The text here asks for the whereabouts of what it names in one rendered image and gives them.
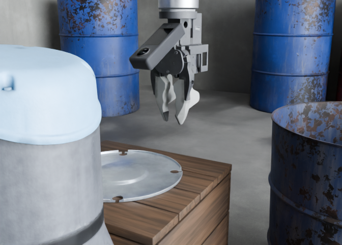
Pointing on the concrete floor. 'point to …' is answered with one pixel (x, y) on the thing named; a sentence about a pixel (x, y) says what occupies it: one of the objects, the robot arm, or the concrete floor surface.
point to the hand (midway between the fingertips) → (170, 117)
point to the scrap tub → (306, 175)
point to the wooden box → (174, 206)
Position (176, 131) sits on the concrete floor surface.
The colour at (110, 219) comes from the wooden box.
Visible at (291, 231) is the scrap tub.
